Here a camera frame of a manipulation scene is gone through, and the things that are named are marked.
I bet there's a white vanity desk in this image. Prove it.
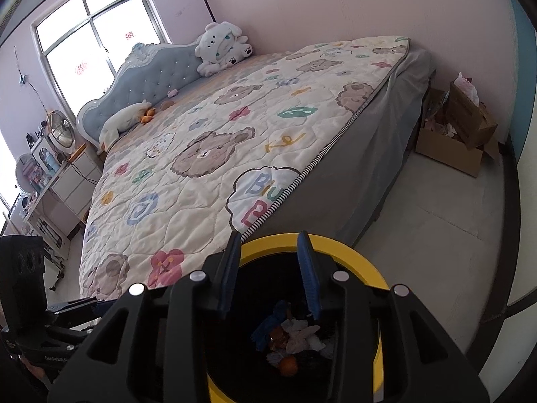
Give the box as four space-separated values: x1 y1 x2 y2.
21 176 68 282

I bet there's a round vanity mirror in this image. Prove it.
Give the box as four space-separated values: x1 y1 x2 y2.
16 154 36 189

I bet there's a blue tufted bed headboard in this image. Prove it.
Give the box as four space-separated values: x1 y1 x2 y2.
76 42 206 147

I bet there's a white pink plastic bag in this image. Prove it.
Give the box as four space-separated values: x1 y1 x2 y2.
455 71 479 105

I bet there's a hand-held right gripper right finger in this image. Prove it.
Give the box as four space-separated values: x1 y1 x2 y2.
297 230 491 403

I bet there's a bed with cartoon quilt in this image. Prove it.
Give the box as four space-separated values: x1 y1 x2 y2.
80 36 412 301

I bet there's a black wall cable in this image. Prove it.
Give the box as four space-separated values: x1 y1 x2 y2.
12 46 49 114

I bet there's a grey bed skirt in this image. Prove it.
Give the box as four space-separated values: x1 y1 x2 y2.
247 48 437 248

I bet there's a white drawer cabinet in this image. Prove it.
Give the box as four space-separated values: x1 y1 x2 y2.
50 147 103 219

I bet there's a person's left hand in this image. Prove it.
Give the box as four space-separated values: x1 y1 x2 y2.
20 355 54 386

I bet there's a cluster of cosmetic bottles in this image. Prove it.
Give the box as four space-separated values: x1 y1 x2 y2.
14 168 55 215

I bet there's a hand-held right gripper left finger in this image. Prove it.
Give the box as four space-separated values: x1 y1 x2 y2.
47 231 243 403

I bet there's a yellow rimmed black trash bin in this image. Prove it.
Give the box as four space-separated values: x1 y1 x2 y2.
205 235 391 403

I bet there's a tall cardboard box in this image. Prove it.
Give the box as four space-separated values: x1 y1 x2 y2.
445 82 498 148

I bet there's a black power cable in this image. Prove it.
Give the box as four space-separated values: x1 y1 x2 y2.
67 160 100 184

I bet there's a white goose plush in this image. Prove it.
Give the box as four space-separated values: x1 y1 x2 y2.
98 100 157 143

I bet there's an orange rimmed desk fan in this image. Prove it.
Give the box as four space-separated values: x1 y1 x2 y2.
47 110 76 148

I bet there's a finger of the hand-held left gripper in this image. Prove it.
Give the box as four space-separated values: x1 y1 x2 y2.
45 297 104 318
42 324 95 347

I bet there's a white framed window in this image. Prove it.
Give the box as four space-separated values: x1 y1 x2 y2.
0 132 19 219
31 0 169 112

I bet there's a low open cardboard box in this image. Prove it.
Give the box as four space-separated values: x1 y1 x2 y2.
415 128 500 178

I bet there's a white teddy bear plush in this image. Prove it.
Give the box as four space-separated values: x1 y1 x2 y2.
196 22 254 77

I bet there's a white printed flat box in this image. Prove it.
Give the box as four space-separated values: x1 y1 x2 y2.
31 214 66 253

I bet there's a white cosmetics storage box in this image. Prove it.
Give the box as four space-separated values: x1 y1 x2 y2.
31 138 59 173

